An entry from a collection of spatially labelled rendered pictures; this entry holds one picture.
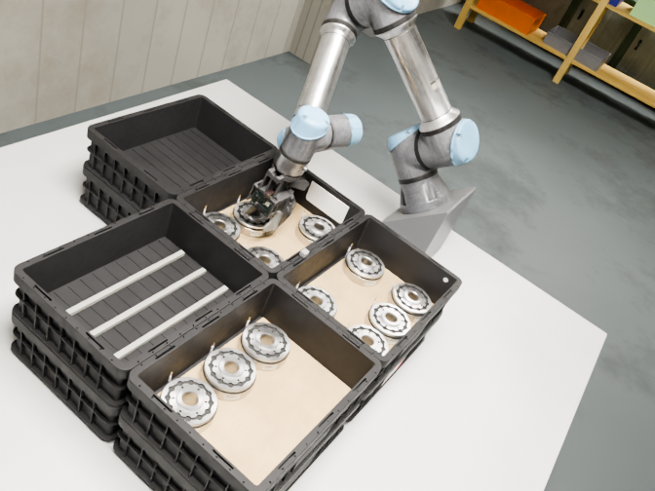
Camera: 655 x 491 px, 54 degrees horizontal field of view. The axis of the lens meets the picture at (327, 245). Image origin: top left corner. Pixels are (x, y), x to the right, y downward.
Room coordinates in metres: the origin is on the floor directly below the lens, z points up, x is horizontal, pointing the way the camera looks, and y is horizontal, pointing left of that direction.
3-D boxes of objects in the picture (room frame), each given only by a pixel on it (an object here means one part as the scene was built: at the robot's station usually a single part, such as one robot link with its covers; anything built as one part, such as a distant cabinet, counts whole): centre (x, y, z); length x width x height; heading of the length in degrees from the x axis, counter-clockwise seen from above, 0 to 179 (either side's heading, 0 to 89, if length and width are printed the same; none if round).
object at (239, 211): (1.28, 0.20, 0.86); 0.10 x 0.10 x 0.01
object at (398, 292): (1.24, -0.24, 0.86); 0.10 x 0.10 x 0.01
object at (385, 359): (1.16, -0.13, 0.92); 0.40 x 0.30 x 0.02; 159
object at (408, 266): (1.16, -0.13, 0.87); 0.40 x 0.30 x 0.11; 159
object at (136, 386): (0.78, 0.01, 0.92); 0.40 x 0.30 x 0.02; 159
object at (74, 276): (0.89, 0.29, 0.87); 0.40 x 0.30 x 0.11; 159
